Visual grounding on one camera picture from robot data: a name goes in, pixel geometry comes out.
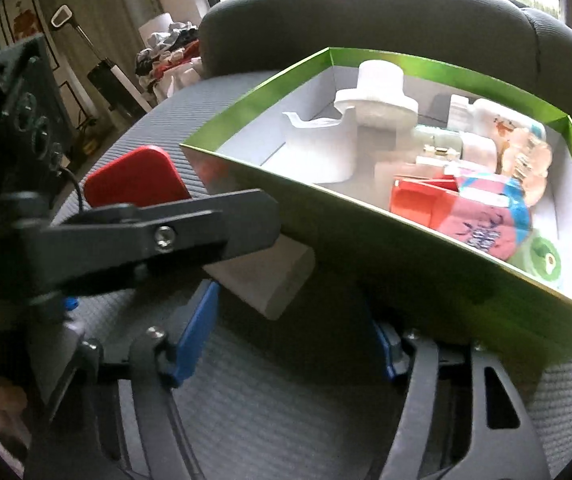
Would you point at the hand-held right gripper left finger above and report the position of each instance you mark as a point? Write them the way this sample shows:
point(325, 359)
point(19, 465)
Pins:
point(195, 340)

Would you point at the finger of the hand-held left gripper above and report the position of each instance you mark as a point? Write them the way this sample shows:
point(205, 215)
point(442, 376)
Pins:
point(165, 230)

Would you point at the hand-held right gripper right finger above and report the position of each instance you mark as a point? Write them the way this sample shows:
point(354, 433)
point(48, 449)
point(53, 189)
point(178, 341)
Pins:
point(383, 355)

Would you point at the red tray with monster figure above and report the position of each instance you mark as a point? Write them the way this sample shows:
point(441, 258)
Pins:
point(135, 175)

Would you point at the green cardboard box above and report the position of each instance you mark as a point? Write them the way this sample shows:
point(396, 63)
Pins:
point(366, 270)

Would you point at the white charger block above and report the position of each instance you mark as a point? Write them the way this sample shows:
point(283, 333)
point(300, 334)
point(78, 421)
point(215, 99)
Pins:
point(271, 280)

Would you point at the pink tube with orange cap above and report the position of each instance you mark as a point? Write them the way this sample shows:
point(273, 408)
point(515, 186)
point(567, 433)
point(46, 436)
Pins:
point(466, 210)

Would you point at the clear plastic hair clip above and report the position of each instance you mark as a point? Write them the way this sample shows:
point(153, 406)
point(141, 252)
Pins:
point(436, 160)

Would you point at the white plastic funnel cup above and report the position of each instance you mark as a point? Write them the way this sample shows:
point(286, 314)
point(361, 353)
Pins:
point(381, 95)

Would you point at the grey sofa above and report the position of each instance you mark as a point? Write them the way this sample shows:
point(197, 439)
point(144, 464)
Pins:
point(276, 410)

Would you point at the black and white vacuum cleaner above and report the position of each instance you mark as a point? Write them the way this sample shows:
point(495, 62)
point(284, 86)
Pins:
point(115, 85)

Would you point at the pile of clothes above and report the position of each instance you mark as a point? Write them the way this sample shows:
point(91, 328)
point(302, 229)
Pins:
point(170, 55)

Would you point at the framed wall picture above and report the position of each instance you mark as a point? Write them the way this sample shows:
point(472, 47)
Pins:
point(23, 15)

